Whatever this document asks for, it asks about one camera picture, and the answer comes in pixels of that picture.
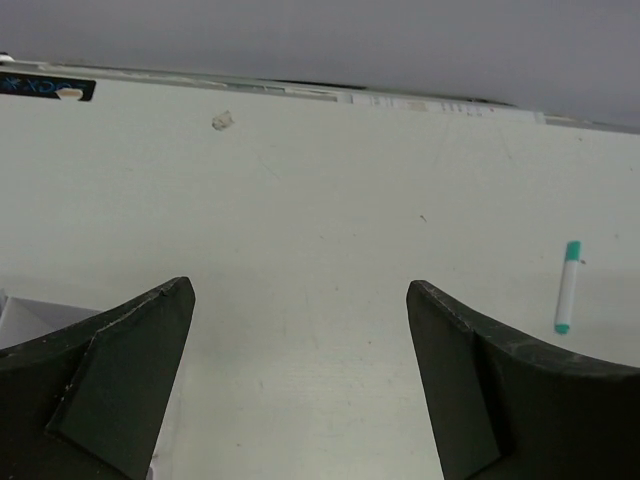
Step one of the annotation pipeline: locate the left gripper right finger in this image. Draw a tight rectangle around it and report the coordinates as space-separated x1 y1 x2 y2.
406 280 639 479

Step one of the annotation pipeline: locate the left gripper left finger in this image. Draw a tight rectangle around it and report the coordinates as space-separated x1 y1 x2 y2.
1 277 195 479

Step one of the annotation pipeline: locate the white compartment organizer box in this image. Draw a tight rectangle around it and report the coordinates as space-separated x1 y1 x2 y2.
0 290 99 349

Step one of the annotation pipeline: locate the white pen teal cap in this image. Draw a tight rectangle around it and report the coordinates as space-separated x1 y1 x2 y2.
554 240 582 335

